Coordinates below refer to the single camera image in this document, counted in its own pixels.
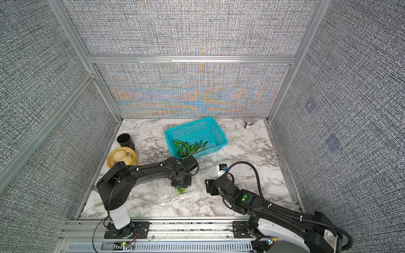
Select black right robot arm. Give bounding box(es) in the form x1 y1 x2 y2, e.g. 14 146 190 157
205 167 353 253

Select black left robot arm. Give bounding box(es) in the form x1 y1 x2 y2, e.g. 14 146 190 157
96 156 199 230

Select teal plastic basket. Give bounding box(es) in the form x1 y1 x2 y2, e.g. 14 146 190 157
165 117 228 159

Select yellow bamboo steamer basket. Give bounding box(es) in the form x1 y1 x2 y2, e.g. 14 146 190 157
107 147 138 169

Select pale steamed bun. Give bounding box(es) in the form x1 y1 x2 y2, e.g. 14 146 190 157
112 150 127 161

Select black mug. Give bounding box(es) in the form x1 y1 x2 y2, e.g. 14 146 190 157
117 133 135 150

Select small metal tin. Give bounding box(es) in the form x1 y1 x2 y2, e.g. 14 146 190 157
244 117 255 129

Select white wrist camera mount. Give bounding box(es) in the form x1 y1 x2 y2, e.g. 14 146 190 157
218 163 228 177

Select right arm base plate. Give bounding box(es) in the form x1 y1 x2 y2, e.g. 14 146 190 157
231 221 253 239

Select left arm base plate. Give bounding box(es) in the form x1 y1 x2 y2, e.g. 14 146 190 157
104 221 150 239

